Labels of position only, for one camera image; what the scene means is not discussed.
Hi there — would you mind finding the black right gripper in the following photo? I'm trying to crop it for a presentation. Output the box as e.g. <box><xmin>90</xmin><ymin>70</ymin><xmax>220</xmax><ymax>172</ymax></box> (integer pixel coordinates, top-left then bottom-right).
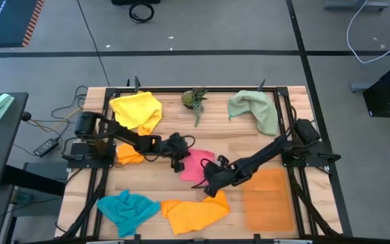
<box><xmin>202</xmin><ymin>154</ymin><xmax>240</xmax><ymax>199</ymax></box>

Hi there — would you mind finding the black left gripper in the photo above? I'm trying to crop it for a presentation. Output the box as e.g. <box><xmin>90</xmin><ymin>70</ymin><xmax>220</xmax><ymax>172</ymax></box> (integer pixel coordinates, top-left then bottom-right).
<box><xmin>160</xmin><ymin>131</ymin><xmax>192</xmax><ymax>174</ymax></box>

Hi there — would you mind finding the pink microfiber towel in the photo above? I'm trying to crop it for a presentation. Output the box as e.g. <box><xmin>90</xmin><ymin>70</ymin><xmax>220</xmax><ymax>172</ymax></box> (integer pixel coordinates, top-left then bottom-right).
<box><xmin>179</xmin><ymin>148</ymin><xmax>216</xmax><ymax>186</ymax></box>

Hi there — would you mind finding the orange microfiber towel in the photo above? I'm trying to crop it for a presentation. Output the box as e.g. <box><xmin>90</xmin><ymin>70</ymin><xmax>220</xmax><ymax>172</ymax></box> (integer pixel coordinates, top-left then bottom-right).
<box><xmin>116</xmin><ymin>142</ymin><xmax>146</xmax><ymax>166</ymax></box>
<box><xmin>160</xmin><ymin>190</ymin><xmax>232</xmax><ymax>237</ymax></box>

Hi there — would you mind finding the pale green teal-edged towel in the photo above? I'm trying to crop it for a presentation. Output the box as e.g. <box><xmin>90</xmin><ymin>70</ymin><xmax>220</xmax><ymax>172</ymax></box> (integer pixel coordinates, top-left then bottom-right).
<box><xmin>227</xmin><ymin>89</ymin><xmax>280</xmax><ymax>137</ymax></box>

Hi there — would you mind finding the yellow microfiber towel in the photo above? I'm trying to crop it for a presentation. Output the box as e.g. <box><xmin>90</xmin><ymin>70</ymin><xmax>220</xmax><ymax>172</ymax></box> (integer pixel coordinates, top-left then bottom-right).
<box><xmin>109</xmin><ymin>90</ymin><xmax>163</xmax><ymax>136</ymax></box>

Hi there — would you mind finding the teal microfiber towel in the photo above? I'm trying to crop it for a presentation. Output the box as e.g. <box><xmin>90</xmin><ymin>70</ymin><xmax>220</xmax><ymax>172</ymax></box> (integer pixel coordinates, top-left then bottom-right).
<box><xmin>96</xmin><ymin>188</ymin><xmax>162</xmax><ymax>239</ymax></box>

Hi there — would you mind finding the small potted succulent plant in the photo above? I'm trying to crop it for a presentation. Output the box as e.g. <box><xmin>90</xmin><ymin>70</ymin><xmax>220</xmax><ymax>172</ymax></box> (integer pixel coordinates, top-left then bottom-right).
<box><xmin>180</xmin><ymin>86</ymin><xmax>210</xmax><ymax>128</ymax></box>

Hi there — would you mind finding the translucent orange plastic sheet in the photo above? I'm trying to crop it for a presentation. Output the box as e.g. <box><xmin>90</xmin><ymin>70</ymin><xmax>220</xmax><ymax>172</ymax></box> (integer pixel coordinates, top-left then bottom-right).
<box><xmin>243</xmin><ymin>168</ymin><xmax>296</xmax><ymax>233</ymax></box>

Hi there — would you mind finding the black power adapter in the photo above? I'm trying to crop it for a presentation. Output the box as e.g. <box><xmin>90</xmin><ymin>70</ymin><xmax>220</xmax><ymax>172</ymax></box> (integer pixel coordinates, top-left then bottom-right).
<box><xmin>32</xmin><ymin>138</ymin><xmax>60</xmax><ymax>158</ymax></box>

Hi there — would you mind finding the black equipment base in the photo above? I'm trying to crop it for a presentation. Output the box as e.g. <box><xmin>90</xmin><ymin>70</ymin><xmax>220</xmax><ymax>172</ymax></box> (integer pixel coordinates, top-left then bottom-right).
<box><xmin>110</xmin><ymin>0</ymin><xmax>161</xmax><ymax>5</ymax></box>

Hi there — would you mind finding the black orange-edged floor mat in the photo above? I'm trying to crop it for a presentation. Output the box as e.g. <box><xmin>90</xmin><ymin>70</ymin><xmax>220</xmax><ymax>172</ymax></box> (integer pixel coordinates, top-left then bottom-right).
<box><xmin>0</xmin><ymin>0</ymin><xmax>45</xmax><ymax>48</ymax></box>

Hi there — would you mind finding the grey desk base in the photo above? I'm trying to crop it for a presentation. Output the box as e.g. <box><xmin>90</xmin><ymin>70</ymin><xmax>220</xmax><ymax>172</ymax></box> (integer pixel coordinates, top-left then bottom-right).
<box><xmin>323</xmin><ymin>0</ymin><xmax>390</xmax><ymax>12</ymax></box>

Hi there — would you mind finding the black aluminium rig frame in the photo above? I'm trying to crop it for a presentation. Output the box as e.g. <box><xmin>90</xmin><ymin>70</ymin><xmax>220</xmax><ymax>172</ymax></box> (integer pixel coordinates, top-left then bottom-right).
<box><xmin>54</xmin><ymin>76</ymin><xmax>343</xmax><ymax>244</ymax></box>

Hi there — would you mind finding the long black floor cable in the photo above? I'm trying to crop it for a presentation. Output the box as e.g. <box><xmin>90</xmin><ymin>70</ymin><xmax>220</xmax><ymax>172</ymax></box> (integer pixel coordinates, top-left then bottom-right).
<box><xmin>75</xmin><ymin>0</ymin><xmax>111</xmax><ymax>87</ymax></box>

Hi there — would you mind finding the coiled black cable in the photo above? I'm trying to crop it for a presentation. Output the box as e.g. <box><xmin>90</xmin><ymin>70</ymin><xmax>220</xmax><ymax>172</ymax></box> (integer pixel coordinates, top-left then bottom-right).
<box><xmin>128</xmin><ymin>1</ymin><xmax>155</xmax><ymax>24</ymax></box>

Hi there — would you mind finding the white floor cable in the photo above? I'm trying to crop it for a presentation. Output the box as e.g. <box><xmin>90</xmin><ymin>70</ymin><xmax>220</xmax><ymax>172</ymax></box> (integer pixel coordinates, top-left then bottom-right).
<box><xmin>346</xmin><ymin>0</ymin><xmax>390</xmax><ymax>64</ymax></box>

